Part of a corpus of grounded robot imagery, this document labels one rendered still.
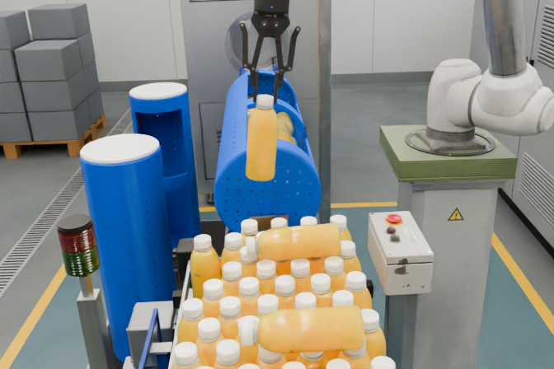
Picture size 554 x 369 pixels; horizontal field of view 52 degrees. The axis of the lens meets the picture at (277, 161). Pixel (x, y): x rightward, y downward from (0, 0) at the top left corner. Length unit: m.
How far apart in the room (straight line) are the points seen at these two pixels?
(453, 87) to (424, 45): 5.05
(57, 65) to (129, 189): 3.01
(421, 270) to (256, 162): 0.43
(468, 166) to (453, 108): 0.19
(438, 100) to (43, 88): 3.77
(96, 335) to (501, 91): 1.22
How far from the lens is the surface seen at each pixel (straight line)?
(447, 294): 2.09
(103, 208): 2.08
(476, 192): 1.92
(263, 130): 1.27
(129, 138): 2.19
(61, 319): 3.08
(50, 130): 5.15
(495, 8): 1.64
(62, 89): 5.00
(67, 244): 1.10
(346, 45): 6.71
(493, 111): 1.77
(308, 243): 1.18
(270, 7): 1.22
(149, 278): 2.21
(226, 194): 1.48
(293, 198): 1.49
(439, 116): 1.88
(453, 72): 1.85
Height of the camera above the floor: 1.74
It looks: 22 degrees down
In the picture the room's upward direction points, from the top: 2 degrees counter-clockwise
